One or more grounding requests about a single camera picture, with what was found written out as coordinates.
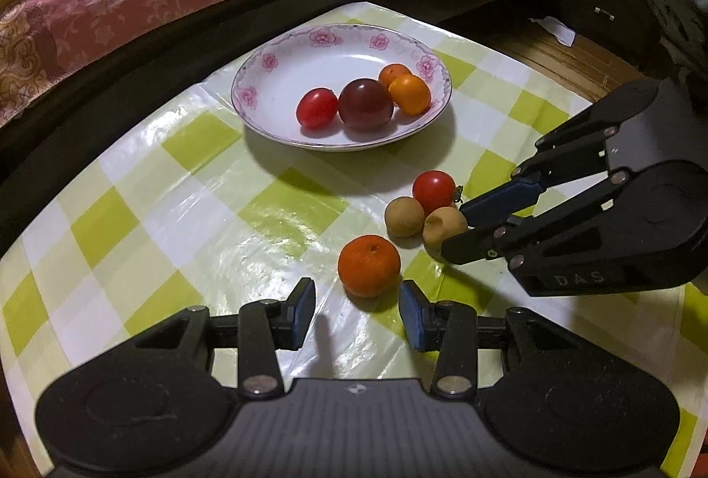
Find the dark bed frame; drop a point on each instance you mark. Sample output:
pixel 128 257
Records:
pixel 138 107

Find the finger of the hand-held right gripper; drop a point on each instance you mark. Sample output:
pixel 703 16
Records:
pixel 500 201
pixel 475 245

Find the green checked tablecloth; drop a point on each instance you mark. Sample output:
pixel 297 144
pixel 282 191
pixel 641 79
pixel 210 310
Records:
pixel 166 234

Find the brown longan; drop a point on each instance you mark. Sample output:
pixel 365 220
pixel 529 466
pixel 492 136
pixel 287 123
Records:
pixel 404 218
pixel 441 228

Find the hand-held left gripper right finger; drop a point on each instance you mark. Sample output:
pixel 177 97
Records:
pixel 412 316

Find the orange mandarin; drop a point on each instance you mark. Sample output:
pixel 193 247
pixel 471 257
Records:
pixel 369 266

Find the red cherry tomato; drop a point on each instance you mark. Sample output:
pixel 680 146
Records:
pixel 317 108
pixel 434 190

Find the white floral rim plate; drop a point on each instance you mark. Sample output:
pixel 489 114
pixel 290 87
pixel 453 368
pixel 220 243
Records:
pixel 282 68

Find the dark purple plum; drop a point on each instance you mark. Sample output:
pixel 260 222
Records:
pixel 365 104

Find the white paper scrap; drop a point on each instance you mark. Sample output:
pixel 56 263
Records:
pixel 556 29

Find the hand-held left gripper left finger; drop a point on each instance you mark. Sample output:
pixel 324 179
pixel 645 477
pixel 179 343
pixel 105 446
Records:
pixel 303 313

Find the small orange kumquat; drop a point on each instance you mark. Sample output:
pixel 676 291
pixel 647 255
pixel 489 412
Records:
pixel 410 95
pixel 392 72

